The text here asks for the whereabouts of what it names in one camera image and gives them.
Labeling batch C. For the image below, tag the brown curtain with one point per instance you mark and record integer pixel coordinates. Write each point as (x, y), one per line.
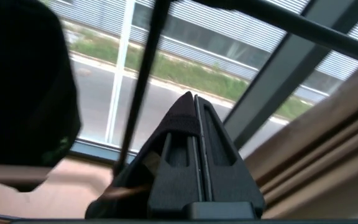
(322, 140)

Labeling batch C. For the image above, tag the window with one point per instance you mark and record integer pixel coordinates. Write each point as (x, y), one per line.
(263, 93)

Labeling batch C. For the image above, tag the black clothes rack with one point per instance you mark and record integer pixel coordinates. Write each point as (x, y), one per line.
(145, 77)

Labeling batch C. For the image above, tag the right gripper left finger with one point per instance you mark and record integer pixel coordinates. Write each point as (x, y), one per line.
(172, 186)

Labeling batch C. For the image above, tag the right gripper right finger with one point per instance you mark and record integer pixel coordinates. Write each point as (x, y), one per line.
(228, 177)

